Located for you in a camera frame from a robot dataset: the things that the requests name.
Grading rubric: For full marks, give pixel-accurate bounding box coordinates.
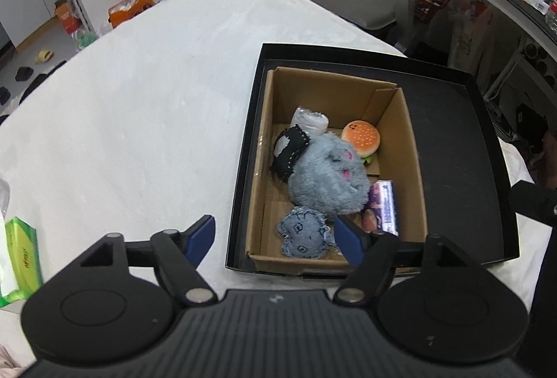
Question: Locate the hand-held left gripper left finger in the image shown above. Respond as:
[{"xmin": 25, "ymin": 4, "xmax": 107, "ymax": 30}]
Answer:
[{"xmin": 78, "ymin": 214, "xmax": 218, "ymax": 306}]

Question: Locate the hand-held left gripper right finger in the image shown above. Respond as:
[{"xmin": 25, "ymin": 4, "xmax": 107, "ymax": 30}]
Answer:
[{"xmin": 333, "ymin": 215, "xmax": 470, "ymax": 306}]

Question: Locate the denim heart cushion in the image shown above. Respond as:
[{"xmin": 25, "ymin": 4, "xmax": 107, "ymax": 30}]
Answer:
[{"xmin": 277, "ymin": 206, "xmax": 336, "ymax": 260}]

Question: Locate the purple snack packet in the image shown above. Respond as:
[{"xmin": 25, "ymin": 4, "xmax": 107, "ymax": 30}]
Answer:
[{"xmin": 361, "ymin": 180, "xmax": 399, "ymax": 236}]

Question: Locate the grey fluffy plush toy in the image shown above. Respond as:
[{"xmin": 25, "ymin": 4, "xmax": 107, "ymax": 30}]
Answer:
[{"xmin": 287, "ymin": 133, "xmax": 370, "ymax": 214}]

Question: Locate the burger plush toy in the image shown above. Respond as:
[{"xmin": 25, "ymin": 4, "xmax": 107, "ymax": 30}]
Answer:
[{"xmin": 340, "ymin": 120, "xmax": 381, "ymax": 165}]

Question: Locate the black and white fabric pouch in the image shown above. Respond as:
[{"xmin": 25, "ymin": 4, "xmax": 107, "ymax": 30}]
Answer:
[{"xmin": 270, "ymin": 123, "xmax": 311, "ymax": 183}]

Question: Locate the black tray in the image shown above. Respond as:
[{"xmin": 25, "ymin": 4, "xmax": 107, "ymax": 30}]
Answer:
[{"xmin": 225, "ymin": 42, "xmax": 520, "ymax": 278}]

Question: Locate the white cloth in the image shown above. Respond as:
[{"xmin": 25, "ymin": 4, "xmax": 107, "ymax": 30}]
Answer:
[{"xmin": 291, "ymin": 106, "xmax": 329, "ymax": 135}]

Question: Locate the brown cardboard box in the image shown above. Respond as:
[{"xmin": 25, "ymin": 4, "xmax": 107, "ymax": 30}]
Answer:
[{"xmin": 244, "ymin": 65, "xmax": 429, "ymax": 276}]

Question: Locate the cream tote bag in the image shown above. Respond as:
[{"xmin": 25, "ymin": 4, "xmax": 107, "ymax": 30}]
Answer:
[{"xmin": 448, "ymin": 0, "xmax": 494, "ymax": 76}]

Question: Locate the green tissue pack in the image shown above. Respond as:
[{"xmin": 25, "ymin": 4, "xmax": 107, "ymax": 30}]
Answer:
[{"xmin": 0, "ymin": 216, "xmax": 44, "ymax": 309}]

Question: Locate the red basket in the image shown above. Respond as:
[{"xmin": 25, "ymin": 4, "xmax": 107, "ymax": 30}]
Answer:
[{"xmin": 413, "ymin": 0, "xmax": 453, "ymax": 26}]

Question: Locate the red cardboard box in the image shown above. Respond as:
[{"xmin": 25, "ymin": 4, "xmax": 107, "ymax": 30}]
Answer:
[{"xmin": 54, "ymin": 1, "xmax": 81, "ymax": 35}]

